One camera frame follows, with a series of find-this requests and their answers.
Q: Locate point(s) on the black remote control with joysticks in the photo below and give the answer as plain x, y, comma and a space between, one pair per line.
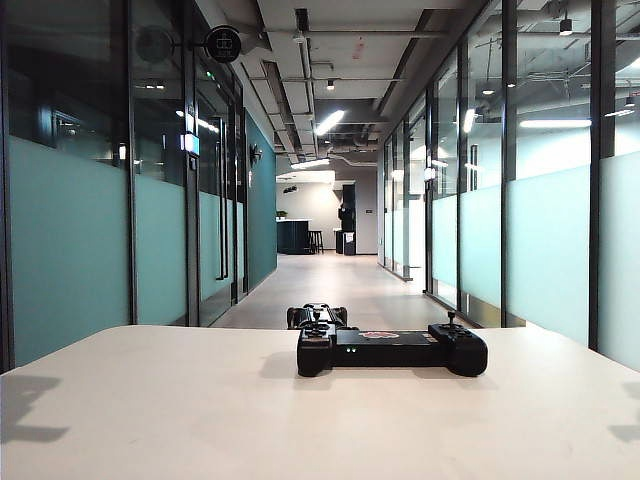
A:
390, 352

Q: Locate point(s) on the quadruped robot dog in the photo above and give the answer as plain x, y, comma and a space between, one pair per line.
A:
317, 314

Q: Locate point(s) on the dark bar stool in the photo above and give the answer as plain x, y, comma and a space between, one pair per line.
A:
316, 240

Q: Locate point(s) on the dark bar counter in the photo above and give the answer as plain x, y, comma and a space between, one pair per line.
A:
292, 237

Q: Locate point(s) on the small green plant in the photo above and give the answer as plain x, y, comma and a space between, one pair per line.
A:
282, 215

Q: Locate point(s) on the short linear ceiling light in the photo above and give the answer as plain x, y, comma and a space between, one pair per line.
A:
310, 163

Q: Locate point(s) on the long linear ceiling light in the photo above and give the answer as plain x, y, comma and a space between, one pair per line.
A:
330, 121

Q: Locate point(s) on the white lit door sign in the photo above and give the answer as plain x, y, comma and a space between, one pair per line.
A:
430, 174

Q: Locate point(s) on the red ceiling label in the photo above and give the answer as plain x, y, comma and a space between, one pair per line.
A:
358, 50

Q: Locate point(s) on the white ceiling smoke detector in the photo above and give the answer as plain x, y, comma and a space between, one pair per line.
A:
299, 36

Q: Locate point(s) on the round black hanging sign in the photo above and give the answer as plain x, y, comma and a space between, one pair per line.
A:
223, 44

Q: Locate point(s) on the room linear ceiling light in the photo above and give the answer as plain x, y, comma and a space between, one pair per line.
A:
555, 123

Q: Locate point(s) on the black room pendant spotlight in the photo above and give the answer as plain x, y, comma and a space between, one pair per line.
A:
566, 26

